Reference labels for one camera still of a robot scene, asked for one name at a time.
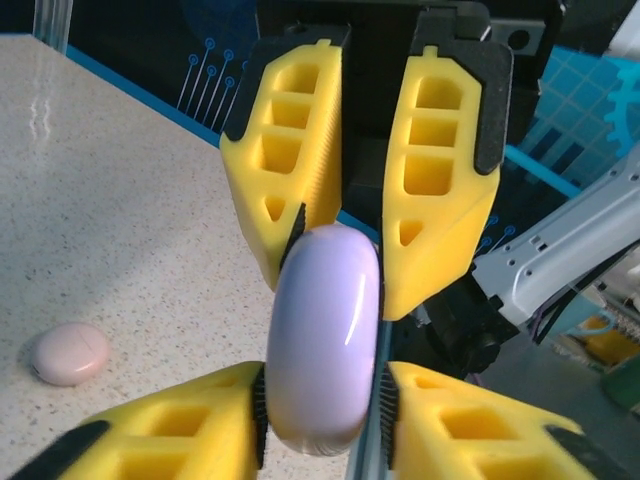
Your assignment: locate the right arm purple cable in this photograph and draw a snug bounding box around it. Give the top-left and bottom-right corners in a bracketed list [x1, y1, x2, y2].
[529, 294, 581, 346]

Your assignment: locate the purple earbud charging case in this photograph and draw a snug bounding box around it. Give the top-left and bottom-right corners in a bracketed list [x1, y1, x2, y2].
[264, 223, 384, 457]

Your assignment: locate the aluminium frame post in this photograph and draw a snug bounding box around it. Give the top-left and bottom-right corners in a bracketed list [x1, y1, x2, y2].
[30, 0, 70, 54]

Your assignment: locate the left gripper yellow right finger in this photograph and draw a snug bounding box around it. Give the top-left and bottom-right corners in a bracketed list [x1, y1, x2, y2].
[377, 360, 601, 480]

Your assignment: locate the pink earbud charging case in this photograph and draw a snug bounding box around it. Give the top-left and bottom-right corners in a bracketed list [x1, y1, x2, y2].
[27, 322, 112, 387]

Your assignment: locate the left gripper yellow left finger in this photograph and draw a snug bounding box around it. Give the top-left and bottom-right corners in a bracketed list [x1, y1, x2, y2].
[9, 359, 267, 480]

